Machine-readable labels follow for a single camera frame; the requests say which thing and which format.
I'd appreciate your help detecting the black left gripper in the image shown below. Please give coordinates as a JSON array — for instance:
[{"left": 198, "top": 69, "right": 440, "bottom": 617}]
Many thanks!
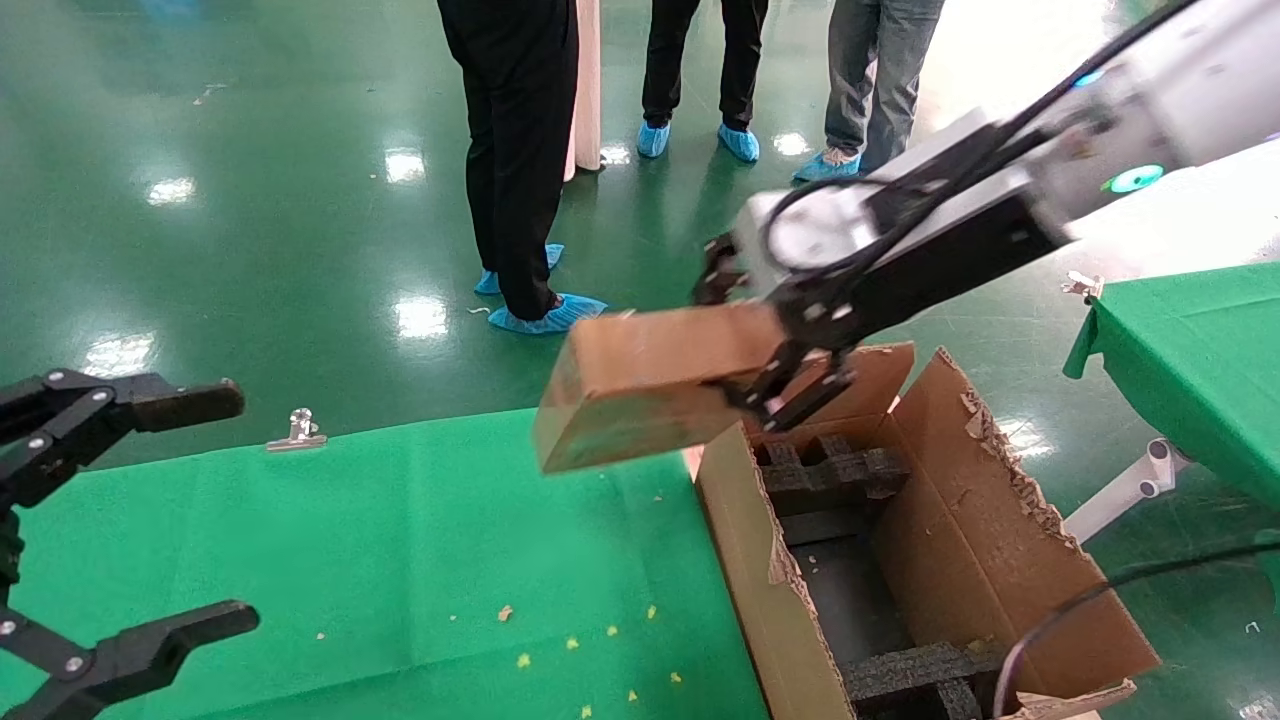
[{"left": 0, "top": 370, "right": 261, "bottom": 720}]

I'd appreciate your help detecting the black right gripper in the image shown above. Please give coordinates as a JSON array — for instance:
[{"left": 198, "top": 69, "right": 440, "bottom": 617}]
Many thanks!
[{"left": 693, "top": 190, "right": 1071, "bottom": 433}]

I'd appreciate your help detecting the small brown cardboard box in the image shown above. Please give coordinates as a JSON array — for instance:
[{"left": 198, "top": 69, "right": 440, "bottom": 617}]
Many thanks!
[{"left": 532, "top": 303, "right": 791, "bottom": 475}]

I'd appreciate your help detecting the large open brown carton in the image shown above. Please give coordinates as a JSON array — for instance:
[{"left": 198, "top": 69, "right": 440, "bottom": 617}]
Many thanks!
[{"left": 690, "top": 342, "right": 1163, "bottom": 720}]

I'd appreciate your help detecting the black foam insert block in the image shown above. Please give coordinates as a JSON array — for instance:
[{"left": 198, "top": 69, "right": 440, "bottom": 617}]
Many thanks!
[
  {"left": 843, "top": 642, "right": 1011, "bottom": 720},
  {"left": 755, "top": 432, "right": 911, "bottom": 518}
]

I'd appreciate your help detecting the wide green table cloth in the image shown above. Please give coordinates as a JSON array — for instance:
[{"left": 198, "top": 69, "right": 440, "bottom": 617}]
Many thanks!
[{"left": 0, "top": 408, "right": 771, "bottom": 720}]

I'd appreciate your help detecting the person in grey jeans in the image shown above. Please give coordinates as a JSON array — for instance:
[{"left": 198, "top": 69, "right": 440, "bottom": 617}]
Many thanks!
[{"left": 823, "top": 0, "right": 946, "bottom": 181}]

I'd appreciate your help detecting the person in slim black trousers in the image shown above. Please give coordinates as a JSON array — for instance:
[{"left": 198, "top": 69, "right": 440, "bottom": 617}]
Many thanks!
[{"left": 641, "top": 0, "right": 769, "bottom": 131}]

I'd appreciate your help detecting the person in wide black trousers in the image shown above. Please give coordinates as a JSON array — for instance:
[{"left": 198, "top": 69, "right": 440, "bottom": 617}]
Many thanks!
[{"left": 438, "top": 0, "right": 583, "bottom": 321}]

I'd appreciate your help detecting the white table leg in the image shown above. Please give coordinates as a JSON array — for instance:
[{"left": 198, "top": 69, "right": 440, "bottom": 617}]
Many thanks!
[{"left": 1062, "top": 437, "right": 1193, "bottom": 546}]

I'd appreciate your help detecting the green cloth with draped corner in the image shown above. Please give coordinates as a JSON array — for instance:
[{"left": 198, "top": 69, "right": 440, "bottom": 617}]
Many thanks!
[{"left": 1062, "top": 262, "right": 1280, "bottom": 511}]

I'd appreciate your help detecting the beige upright post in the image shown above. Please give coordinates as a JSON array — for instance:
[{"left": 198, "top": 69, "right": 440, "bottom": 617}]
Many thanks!
[{"left": 565, "top": 0, "right": 603, "bottom": 183}]

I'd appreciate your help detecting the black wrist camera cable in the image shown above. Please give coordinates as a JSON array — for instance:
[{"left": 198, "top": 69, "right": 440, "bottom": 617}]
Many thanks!
[{"left": 760, "top": 0, "right": 1201, "bottom": 291}]

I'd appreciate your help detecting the thin dark hanging cable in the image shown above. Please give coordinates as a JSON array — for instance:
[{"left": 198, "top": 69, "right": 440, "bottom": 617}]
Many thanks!
[{"left": 993, "top": 540, "right": 1280, "bottom": 717}]

